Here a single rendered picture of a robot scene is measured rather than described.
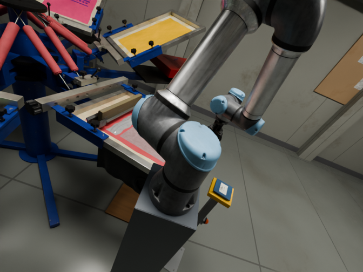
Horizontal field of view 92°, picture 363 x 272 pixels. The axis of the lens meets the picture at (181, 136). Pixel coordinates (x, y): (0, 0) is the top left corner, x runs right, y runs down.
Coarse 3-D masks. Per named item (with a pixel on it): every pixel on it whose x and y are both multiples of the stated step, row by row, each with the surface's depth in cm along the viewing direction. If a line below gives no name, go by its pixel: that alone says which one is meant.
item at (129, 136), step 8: (112, 120) 109; (120, 120) 111; (104, 128) 101; (128, 128) 108; (112, 136) 98; (120, 136) 101; (128, 136) 103; (136, 136) 105; (128, 144) 98; (136, 144) 100; (144, 144) 102; (144, 152) 97; (152, 152) 100; (152, 160) 95; (160, 160) 97
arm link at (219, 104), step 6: (222, 96) 72; (228, 96) 75; (216, 102) 71; (222, 102) 70; (228, 102) 71; (234, 102) 71; (210, 108) 74; (216, 108) 72; (222, 108) 70; (228, 108) 70; (234, 108) 70; (222, 114) 74; (228, 114) 71
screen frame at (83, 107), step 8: (104, 96) 120; (112, 96) 123; (120, 96) 131; (80, 104) 104; (88, 104) 107; (96, 104) 111; (72, 112) 97; (80, 112) 103; (104, 144) 90; (112, 144) 89; (120, 152) 88; (128, 152) 89; (128, 160) 88; (136, 160) 86; (144, 160) 88; (144, 168) 86
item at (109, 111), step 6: (132, 96) 119; (138, 96) 122; (120, 102) 108; (126, 102) 111; (132, 102) 117; (108, 108) 99; (114, 108) 102; (120, 108) 108; (126, 108) 115; (102, 114) 95; (108, 114) 100; (114, 114) 105
